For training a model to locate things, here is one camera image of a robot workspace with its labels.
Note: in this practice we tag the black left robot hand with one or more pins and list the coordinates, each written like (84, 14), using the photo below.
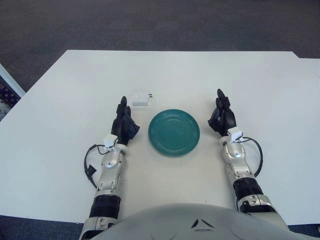
(122, 125)

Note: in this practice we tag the grey robot torso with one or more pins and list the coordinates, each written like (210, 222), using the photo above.
(175, 222)

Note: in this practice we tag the blue patterned rug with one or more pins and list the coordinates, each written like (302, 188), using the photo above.
(6, 96)

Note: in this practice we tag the white charger block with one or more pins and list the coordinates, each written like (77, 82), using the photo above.
(140, 99)

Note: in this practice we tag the white panel edge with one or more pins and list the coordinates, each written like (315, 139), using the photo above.
(12, 81)

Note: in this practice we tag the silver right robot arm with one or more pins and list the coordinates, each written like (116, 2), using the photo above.
(240, 170)

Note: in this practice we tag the teal round plate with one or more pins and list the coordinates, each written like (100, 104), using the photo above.
(175, 132)

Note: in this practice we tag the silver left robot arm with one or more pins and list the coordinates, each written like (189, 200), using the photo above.
(110, 175)

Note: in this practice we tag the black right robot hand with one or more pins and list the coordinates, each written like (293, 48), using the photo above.
(226, 120)

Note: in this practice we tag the adjoining white table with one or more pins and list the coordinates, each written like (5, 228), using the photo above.
(315, 63)

